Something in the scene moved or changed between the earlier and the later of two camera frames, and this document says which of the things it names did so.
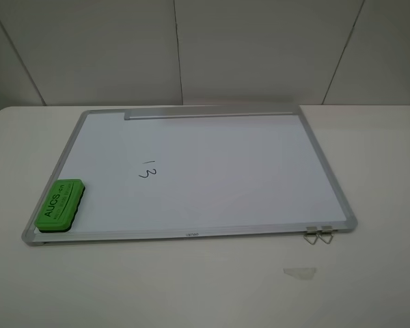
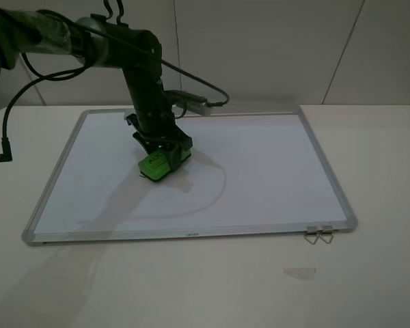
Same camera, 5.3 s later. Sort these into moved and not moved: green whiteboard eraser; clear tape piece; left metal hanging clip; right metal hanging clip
Moved: green whiteboard eraser
Not moved: clear tape piece; left metal hanging clip; right metal hanging clip
